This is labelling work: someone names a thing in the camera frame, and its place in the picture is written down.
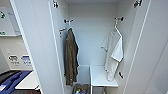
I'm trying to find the white wall sign blue icon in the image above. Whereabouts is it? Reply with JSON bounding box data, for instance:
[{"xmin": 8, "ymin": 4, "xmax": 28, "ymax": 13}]
[{"xmin": 20, "ymin": 54, "xmax": 33, "ymax": 68}]

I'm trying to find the black wall hook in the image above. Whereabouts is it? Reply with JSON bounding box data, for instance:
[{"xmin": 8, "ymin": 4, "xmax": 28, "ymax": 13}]
[
  {"xmin": 63, "ymin": 18, "xmax": 74, "ymax": 24},
  {"xmin": 114, "ymin": 16, "xmax": 125, "ymax": 23}
]

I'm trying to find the white t-shirt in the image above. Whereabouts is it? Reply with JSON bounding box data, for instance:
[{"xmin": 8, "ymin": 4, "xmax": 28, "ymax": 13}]
[{"xmin": 101, "ymin": 29, "xmax": 124, "ymax": 82}]

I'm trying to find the white inner shelf unit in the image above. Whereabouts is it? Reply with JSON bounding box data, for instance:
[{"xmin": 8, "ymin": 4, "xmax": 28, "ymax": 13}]
[{"xmin": 89, "ymin": 64, "xmax": 119, "ymax": 94}]

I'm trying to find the brown wicker basket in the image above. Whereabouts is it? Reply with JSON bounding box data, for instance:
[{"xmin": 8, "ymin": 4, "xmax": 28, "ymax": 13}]
[{"xmin": 71, "ymin": 83, "xmax": 91, "ymax": 94}]

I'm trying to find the orange white warning label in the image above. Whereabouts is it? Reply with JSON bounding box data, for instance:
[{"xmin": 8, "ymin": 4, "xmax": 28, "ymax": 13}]
[{"xmin": 59, "ymin": 28, "xmax": 68, "ymax": 38}]

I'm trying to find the white wall sign dark icon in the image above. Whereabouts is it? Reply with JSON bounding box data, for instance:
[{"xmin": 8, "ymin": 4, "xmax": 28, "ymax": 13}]
[{"xmin": 8, "ymin": 54, "xmax": 20, "ymax": 68}]

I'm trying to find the brown jacket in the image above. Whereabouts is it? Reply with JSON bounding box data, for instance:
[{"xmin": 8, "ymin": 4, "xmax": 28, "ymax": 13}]
[{"xmin": 64, "ymin": 28, "xmax": 80, "ymax": 87}]

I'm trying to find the black stand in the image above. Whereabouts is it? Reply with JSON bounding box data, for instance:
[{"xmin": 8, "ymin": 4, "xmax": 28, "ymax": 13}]
[{"xmin": 0, "ymin": 70, "xmax": 18, "ymax": 81}]

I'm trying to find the white wardrobe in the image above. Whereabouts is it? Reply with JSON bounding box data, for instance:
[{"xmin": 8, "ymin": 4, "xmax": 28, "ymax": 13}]
[{"xmin": 49, "ymin": 0, "xmax": 151, "ymax": 94}]

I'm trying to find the white wardrobe door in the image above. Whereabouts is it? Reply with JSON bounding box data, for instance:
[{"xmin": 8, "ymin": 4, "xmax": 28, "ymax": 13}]
[
  {"xmin": 123, "ymin": 0, "xmax": 168, "ymax": 94},
  {"xmin": 9, "ymin": 0, "xmax": 66, "ymax": 94}
]

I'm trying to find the white wall box green print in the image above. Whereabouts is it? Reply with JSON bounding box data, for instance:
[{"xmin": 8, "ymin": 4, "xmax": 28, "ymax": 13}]
[{"xmin": 0, "ymin": 6, "xmax": 22, "ymax": 37}]

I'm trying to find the white hanger with jacket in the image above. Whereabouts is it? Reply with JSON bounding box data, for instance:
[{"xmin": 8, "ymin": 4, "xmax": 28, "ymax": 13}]
[{"xmin": 67, "ymin": 21, "xmax": 75, "ymax": 33}]

